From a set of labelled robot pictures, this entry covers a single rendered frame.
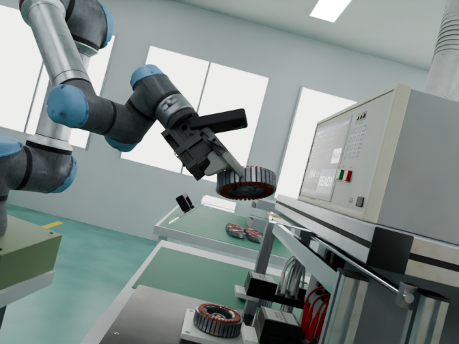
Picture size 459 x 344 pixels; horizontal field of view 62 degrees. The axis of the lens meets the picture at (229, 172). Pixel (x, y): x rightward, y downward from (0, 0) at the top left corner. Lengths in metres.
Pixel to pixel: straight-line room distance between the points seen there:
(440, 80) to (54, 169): 1.73
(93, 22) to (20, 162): 0.40
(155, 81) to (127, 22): 5.06
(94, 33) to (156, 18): 4.73
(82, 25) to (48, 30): 0.19
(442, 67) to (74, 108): 1.79
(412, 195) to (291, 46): 5.22
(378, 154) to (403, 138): 0.04
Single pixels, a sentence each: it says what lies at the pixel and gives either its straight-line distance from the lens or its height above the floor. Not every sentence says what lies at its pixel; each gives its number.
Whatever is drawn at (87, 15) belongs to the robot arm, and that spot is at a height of 1.43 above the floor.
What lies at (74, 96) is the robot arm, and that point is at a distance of 0.77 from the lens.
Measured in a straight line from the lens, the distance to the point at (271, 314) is 0.69.
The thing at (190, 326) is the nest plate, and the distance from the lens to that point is 0.93.
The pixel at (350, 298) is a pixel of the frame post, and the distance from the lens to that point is 0.50.
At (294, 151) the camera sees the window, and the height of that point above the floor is 1.69.
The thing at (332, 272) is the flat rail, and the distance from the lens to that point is 0.55.
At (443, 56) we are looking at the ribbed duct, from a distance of 2.24.
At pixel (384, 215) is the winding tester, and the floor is 1.13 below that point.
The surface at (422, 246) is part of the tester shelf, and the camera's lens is 0.50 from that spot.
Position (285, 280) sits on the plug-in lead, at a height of 0.93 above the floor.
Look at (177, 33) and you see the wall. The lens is 5.73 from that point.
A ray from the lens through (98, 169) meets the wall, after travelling 5.61.
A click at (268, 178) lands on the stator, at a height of 1.14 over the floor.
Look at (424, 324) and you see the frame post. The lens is 0.54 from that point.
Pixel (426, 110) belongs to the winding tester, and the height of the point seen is 1.29.
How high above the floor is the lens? 1.13
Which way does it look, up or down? 1 degrees up
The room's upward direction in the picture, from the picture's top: 15 degrees clockwise
